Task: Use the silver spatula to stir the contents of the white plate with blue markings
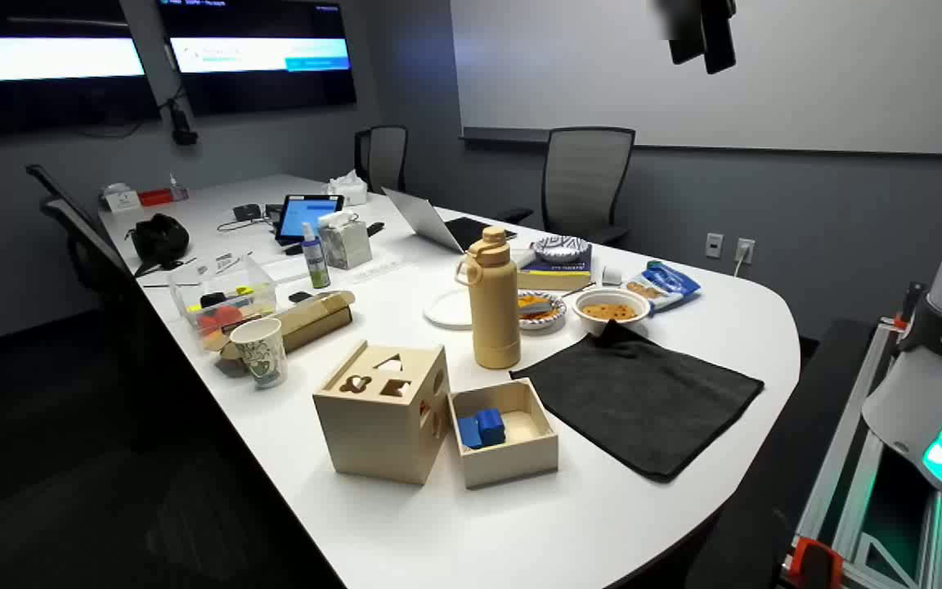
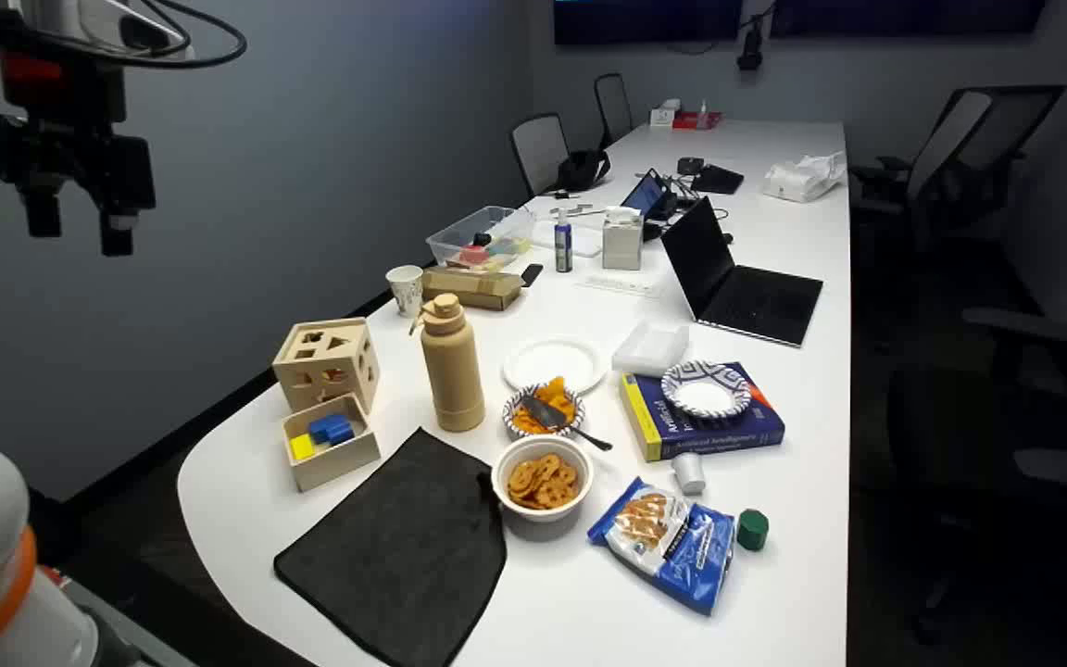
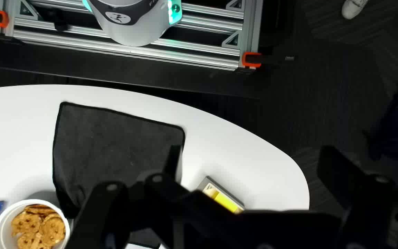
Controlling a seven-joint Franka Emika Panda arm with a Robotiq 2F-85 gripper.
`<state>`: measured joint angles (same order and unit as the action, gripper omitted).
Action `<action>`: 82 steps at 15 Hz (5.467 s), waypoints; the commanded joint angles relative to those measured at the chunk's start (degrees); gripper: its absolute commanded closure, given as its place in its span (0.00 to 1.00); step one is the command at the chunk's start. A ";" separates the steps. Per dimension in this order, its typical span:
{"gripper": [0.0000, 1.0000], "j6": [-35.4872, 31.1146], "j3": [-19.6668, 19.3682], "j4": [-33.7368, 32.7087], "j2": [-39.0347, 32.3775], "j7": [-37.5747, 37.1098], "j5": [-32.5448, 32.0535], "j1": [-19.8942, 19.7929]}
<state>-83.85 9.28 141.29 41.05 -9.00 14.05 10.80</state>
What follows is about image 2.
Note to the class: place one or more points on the black office chair with armrests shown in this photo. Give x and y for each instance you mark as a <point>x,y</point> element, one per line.
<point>1002,430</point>

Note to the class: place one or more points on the white crumpled tissues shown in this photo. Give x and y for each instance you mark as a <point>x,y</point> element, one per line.
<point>802,177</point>

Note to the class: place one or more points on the black phone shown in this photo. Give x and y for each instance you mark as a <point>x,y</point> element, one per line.
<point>529,276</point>

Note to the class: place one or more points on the wall display screen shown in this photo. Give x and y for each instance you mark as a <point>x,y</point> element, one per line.
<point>645,21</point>
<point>906,15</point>

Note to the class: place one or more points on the white bowl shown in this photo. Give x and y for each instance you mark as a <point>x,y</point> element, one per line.
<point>542,518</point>

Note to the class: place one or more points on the grey mesh office chair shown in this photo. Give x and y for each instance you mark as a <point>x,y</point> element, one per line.
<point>537,148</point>

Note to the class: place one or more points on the tan water bottle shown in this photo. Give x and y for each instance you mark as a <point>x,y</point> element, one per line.
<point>452,373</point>

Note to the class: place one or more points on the tablet with blue screen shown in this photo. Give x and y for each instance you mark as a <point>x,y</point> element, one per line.
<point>649,194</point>

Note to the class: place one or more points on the orange chips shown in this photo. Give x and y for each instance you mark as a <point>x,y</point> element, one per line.
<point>553,397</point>

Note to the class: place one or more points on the black high-back office chair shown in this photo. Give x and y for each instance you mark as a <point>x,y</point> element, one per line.
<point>952,148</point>

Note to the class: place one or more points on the blue and yellow book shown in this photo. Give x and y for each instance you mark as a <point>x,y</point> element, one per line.
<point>692,435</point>

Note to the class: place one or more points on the yellow block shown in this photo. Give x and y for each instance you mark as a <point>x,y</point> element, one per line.
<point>300,451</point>

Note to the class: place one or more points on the black bag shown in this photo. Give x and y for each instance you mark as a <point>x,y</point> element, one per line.
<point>584,168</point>

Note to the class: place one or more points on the black pouch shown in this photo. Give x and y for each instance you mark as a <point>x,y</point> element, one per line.
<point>720,179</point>

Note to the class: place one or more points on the white plate with blue marking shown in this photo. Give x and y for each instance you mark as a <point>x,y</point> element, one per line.
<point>517,428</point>

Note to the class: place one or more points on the paper cup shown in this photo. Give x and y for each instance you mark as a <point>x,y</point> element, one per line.
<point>406,291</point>

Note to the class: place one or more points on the green block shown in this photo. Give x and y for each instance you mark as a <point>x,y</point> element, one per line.
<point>752,530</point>

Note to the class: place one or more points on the small white box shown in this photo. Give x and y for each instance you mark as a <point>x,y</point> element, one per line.
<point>663,115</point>

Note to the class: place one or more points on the blue block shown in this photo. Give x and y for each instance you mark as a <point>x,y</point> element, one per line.
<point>330,430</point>

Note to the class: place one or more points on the dark grey cloth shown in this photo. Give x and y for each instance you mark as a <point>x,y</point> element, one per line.
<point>397,556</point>

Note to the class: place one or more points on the wooden shape sorter box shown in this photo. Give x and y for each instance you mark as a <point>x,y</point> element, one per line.
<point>328,361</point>

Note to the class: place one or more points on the wooden tray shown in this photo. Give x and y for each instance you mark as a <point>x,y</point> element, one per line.
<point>337,460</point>

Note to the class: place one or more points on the clear plastic bin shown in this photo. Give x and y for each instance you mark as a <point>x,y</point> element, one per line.
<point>471,236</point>

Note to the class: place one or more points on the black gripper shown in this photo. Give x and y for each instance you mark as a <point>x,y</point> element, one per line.
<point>71,153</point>

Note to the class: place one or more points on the white carton box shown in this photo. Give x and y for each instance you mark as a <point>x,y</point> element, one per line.
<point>619,241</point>

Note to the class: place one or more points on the plain white plate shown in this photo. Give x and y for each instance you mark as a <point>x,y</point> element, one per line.
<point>553,361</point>

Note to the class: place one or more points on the black laptop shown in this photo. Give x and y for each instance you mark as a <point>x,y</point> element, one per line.
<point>743,297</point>

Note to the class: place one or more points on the blue pretzel crisps bag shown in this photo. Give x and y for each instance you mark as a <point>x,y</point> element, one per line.
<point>669,544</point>

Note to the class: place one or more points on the silver blue can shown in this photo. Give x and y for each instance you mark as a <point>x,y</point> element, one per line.
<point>565,247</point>

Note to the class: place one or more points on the clear plastic container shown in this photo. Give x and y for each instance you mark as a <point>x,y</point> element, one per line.
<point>649,350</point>

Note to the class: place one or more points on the small white cup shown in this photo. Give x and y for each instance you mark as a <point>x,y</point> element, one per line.
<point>689,477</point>

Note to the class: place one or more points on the red box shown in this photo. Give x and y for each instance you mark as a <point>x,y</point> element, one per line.
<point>697,119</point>

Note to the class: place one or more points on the black hanging camera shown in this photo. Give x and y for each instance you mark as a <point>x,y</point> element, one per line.
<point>752,42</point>

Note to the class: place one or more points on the brown pretzel crisps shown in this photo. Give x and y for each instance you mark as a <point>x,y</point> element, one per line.
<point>547,484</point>

